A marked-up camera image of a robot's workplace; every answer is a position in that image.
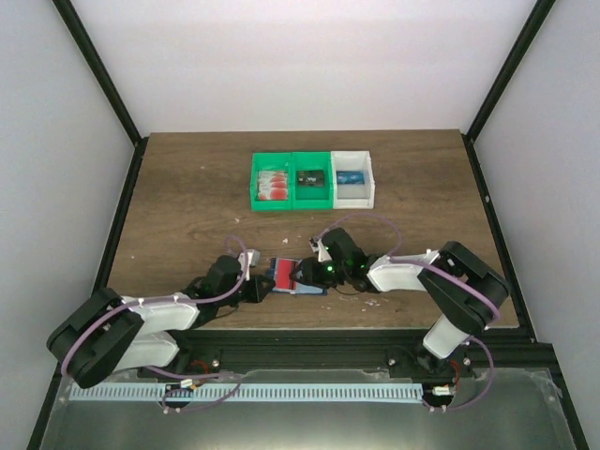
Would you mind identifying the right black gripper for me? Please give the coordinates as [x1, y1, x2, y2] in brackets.
[289, 258, 349, 292]

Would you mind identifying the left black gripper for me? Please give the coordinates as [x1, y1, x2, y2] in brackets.
[217, 276, 276, 308]

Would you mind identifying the red card with stripe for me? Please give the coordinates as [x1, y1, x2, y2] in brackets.
[274, 258, 297, 292]

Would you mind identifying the blue leather card holder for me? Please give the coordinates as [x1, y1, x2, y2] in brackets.
[266, 258, 327, 296]

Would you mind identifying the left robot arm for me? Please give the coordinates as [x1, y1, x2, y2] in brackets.
[46, 250, 275, 388]

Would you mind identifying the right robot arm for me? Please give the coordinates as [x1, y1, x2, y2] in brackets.
[290, 228, 511, 378]

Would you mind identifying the blue card in bin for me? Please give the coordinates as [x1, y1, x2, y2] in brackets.
[336, 171, 365, 186]

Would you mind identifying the black card in bin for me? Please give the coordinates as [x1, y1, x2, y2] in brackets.
[296, 170, 325, 188]

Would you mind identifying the red white card in bin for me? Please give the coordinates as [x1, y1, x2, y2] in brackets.
[256, 171, 289, 201]

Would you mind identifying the white storage bin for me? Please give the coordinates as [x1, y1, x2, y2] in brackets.
[331, 150, 376, 209]

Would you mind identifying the green double storage bin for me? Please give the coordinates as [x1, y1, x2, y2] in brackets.
[249, 151, 333, 211]

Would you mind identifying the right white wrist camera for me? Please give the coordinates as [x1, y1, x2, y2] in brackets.
[309, 237, 332, 263]

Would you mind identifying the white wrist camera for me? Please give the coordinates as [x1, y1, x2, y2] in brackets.
[309, 237, 332, 263]
[238, 248, 261, 281]

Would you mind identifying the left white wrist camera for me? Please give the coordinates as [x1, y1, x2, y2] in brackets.
[238, 248, 261, 281]

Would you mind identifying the light blue slotted cable duct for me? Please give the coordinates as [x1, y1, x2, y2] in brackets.
[67, 382, 423, 404]

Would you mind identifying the black aluminium frame rail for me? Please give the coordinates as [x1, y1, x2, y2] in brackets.
[69, 329, 559, 387]

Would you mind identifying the left black frame post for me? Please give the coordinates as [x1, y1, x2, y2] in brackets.
[51, 0, 143, 146]

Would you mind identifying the black frame post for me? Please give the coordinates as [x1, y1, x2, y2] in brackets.
[464, 0, 557, 142]
[51, 0, 143, 146]

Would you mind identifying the right black frame post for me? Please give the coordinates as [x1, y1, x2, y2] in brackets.
[464, 0, 557, 142]

